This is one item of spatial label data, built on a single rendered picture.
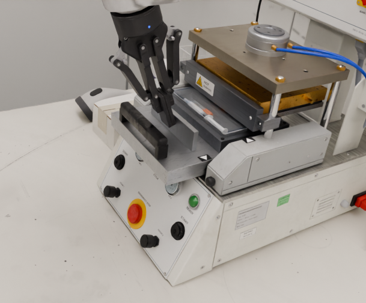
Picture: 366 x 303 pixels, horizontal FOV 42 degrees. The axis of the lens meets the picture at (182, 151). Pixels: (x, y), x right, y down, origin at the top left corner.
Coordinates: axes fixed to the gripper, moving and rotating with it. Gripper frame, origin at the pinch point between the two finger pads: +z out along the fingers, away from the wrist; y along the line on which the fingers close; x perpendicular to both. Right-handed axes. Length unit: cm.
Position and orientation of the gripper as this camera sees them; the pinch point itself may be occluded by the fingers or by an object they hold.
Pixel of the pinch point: (164, 107)
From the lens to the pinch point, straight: 85.8
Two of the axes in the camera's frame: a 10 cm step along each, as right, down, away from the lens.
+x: 5.1, 5.0, -7.0
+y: -8.3, 4.9, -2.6
